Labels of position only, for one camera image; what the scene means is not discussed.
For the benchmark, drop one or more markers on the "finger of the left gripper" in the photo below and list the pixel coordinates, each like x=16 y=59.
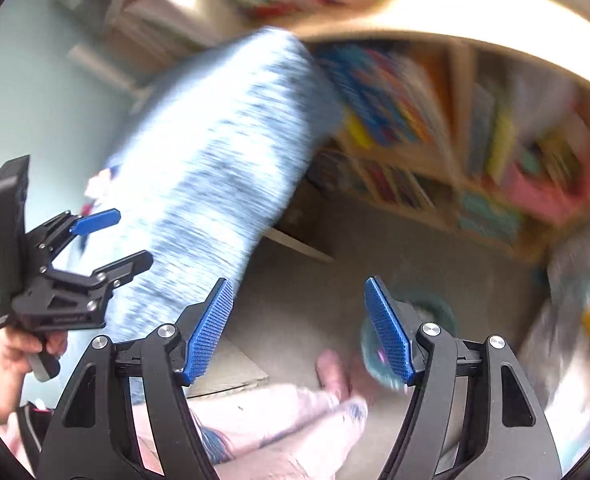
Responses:
x=123 y=270
x=87 y=225

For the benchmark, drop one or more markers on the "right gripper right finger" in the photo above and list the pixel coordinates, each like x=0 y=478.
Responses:
x=505 y=434

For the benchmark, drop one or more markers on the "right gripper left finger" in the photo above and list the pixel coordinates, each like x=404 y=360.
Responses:
x=92 y=434

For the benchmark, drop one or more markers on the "teal lined trash bin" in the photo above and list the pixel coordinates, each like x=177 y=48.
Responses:
x=390 y=350

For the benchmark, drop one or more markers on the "person's left hand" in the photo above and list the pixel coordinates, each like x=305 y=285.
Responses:
x=15 y=345

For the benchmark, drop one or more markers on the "grey patterned bed sheet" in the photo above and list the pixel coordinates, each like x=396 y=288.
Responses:
x=556 y=352

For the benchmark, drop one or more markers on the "blue textured blanket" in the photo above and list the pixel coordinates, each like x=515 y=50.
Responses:
x=205 y=168

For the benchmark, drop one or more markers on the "person's legs pink pants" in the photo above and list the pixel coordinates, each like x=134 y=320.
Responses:
x=282 y=431

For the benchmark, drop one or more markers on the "wooden bookshelf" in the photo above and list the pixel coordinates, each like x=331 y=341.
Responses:
x=471 y=116

